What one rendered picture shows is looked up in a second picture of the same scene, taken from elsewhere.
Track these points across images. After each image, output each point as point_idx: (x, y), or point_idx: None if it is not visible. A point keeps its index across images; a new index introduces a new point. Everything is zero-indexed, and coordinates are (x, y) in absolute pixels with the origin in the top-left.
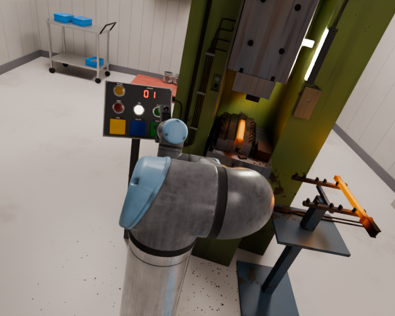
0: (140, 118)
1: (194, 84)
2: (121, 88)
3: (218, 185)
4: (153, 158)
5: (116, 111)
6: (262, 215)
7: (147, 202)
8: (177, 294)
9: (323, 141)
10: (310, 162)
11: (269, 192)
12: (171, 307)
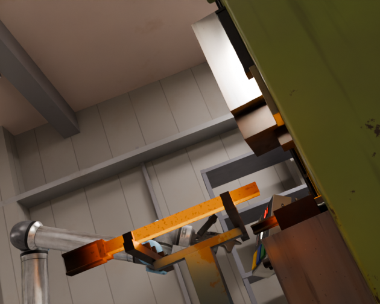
0: (261, 242)
1: (301, 172)
2: (260, 220)
3: None
4: None
5: (256, 245)
6: (10, 233)
7: None
8: (22, 281)
9: (287, 125)
10: (317, 184)
11: (17, 224)
12: (22, 289)
